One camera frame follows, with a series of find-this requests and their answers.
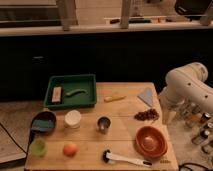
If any yellow banana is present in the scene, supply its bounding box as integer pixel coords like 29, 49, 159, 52
104, 95, 126, 103

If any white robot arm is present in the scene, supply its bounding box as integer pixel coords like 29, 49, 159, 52
158, 62, 213, 125

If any small metal cup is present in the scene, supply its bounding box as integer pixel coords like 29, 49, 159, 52
97, 117, 111, 134

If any white paper cup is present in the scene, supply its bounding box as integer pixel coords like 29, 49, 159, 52
64, 110, 82, 128

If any green plastic cup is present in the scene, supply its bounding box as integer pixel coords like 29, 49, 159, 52
29, 138, 47, 157

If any bunch of dark grapes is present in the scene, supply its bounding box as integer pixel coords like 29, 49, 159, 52
134, 109, 159, 121

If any red orange bowl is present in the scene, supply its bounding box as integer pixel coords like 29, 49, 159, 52
135, 126, 168, 160

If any grey folded cloth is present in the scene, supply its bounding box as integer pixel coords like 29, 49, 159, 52
138, 88, 153, 107

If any spice bottle rack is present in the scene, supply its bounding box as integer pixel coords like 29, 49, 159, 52
180, 103, 212, 145

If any green chili pepper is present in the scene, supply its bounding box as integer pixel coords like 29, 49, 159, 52
66, 89, 87, 97

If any orange fruit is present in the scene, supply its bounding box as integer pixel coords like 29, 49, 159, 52
63, 143, 77, 157

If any green plastic tray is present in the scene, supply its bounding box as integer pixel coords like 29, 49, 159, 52
44, 74, 97, 110

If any wooden block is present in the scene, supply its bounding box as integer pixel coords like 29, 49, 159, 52
52, 87, 62, 103

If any dark bowl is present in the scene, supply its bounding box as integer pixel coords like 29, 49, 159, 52
30, 111, 56, 134

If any blue green sponge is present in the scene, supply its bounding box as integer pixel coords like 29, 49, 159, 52
32, 120, 54, 132

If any black cable right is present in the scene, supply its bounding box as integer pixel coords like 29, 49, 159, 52
178, 162, 213, 171

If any black cable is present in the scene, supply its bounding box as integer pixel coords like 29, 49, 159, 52
178, 162, 213, 171
0, 122, 28, 155

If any white handled dish brush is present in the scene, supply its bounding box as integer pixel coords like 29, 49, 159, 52
102, 150, 152, 167

